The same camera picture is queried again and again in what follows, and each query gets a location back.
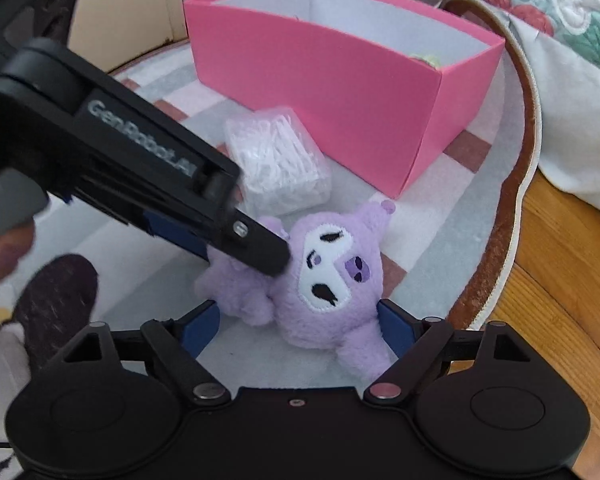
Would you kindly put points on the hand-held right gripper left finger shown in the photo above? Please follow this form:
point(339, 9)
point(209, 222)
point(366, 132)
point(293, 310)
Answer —
point(200, 330)

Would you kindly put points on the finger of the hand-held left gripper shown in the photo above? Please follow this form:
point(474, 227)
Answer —
point(260, 252)
point(175, 235)

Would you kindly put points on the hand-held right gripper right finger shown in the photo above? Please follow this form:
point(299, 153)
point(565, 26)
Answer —
point(397, 327)

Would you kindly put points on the purple plush toy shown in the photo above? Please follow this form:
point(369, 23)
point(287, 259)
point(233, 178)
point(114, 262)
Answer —
point(325, 280)

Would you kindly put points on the pink cardboard box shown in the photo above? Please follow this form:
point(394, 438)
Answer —
point(330, 90)

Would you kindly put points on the green yarn ball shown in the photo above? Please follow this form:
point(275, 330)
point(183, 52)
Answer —
point(428, 60)

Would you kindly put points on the person's left hand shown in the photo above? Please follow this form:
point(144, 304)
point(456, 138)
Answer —
point(0, 265)

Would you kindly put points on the clear bag of cotton swabs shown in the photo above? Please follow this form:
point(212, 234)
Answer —
point(280, 160)

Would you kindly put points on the beige cardboard panel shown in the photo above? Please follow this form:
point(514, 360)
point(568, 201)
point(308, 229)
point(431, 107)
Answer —
point(130, 10)

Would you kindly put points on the dark fuzzy sock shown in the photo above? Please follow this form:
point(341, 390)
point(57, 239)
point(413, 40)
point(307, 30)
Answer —
point(55, 305)

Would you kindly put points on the light grey pants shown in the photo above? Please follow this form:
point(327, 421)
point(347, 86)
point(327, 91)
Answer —
point(0, 355)

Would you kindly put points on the white bed sheet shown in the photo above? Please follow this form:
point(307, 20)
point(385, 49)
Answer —
point(575, 135)

